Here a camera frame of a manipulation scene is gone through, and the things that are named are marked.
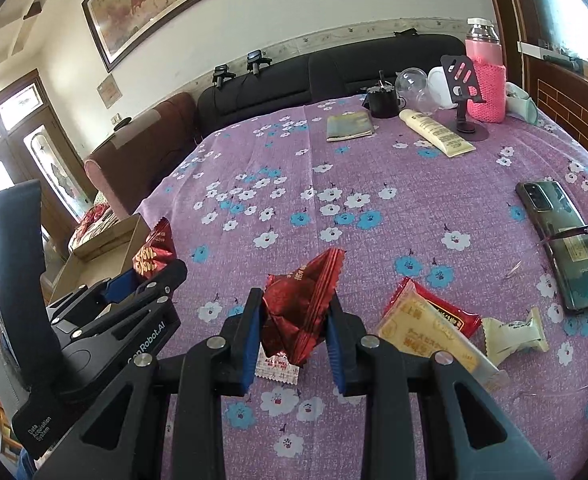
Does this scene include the red yellow-print snack packet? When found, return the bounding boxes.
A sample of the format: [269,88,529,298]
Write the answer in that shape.
[131,216,177,283]

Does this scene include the eyeglasses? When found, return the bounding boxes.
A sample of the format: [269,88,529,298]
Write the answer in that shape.
[541,221,588,311]

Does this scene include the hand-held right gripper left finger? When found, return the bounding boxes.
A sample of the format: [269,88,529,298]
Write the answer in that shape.
[34,287,266,480]

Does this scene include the small cream white packet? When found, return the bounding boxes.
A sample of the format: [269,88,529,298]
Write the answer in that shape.
[481,307,547,367]

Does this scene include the wooden glass door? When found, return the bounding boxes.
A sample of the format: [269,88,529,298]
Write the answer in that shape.
[0,70,92,241]

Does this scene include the black clamp device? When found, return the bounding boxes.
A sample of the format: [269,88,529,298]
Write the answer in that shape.
[245,50,273,77]
[211,65,237,90]

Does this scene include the dark green smartphone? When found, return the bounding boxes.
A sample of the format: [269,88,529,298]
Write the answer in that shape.
[515,180,588,316]

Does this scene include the white round jar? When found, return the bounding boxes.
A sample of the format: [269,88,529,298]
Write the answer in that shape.
[426,67,467,110]

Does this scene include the cream tube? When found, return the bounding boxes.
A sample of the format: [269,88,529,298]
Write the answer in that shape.
[399,108,476,158]

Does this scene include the clear glass dome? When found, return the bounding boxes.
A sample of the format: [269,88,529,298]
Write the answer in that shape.
[395,67,437,116]

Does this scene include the black cup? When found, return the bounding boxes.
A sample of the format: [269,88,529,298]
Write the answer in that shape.
[361,72,402,120]

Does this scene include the maroon armchair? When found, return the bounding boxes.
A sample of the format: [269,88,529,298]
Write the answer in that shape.
[84,91,197,221]

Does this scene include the black leather sofa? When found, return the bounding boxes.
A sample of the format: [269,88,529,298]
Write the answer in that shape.
[196,35,467,141]

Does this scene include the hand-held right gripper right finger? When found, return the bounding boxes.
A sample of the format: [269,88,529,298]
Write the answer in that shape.
[325,294,550,480]

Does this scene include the white red snack packet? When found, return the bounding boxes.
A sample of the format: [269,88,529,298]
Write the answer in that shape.
[254,350,300,383]

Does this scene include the thin booklet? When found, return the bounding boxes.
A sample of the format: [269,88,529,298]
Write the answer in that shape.
[325,110,376,143]

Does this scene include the black phone stand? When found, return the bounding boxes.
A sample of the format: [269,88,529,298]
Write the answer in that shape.
[439,55,490,143]

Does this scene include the shallow cardboard box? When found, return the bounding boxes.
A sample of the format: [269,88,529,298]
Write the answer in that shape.
[46,212,152,306]

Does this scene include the cream cracker packet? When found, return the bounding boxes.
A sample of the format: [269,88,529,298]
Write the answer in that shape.
[376,292,505,391]

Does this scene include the wooden window frame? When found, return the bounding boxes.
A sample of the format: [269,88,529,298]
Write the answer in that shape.
[479,0,588,91]

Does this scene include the small wall plaque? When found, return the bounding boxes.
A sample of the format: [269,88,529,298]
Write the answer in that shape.
[97,74,122,109]

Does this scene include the purple floral tablecloth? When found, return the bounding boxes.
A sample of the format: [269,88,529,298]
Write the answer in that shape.
[139,95,588,480]

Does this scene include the pale green case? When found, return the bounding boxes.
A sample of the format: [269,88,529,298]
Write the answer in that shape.
[504,81,540,126]

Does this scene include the pink knit-sleeved bottle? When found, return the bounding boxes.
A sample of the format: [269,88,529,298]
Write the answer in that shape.
[465,17,507,124]

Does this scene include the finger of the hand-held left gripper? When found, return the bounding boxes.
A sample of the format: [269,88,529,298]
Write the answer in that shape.
[46,271,142,333]
[71,259,189,343]

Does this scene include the red foil snack packet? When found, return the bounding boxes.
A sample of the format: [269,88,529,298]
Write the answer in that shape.
[261,247,346,365]

